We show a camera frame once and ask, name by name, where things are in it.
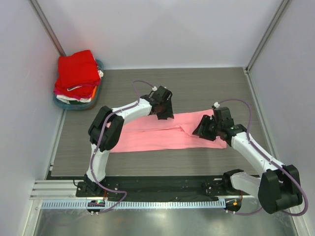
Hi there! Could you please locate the pink t-shirt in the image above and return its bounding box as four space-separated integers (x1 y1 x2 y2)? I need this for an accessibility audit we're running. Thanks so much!
111 109 227 153

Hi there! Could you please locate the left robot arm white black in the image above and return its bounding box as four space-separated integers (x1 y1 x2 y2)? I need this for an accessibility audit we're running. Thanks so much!
84 86 174 194

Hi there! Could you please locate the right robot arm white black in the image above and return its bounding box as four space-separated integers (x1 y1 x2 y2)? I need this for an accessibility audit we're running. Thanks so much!
193 107 306 214

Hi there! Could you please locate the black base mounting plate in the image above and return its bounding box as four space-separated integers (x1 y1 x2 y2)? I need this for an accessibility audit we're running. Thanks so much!
75 175 252 202

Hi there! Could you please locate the orange folded t-shirt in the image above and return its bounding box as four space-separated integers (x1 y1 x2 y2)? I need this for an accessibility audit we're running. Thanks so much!
91 86 98 100

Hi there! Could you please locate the teal plastic basket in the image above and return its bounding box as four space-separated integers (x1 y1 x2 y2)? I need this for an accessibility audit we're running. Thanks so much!
53 59 104 110

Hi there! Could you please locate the red folded t-shirt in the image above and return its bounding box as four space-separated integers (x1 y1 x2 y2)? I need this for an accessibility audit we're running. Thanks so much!
55 50 101 91

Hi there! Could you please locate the white folded t-shirt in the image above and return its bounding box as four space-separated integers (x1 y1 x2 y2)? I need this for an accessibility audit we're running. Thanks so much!
56 94 92 104

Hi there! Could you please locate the white slotted cable duct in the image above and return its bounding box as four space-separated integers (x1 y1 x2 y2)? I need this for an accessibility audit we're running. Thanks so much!
41 199 225 210

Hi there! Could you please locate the aluminium frame rail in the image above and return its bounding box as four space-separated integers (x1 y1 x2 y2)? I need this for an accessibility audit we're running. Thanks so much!
29 179 79 200

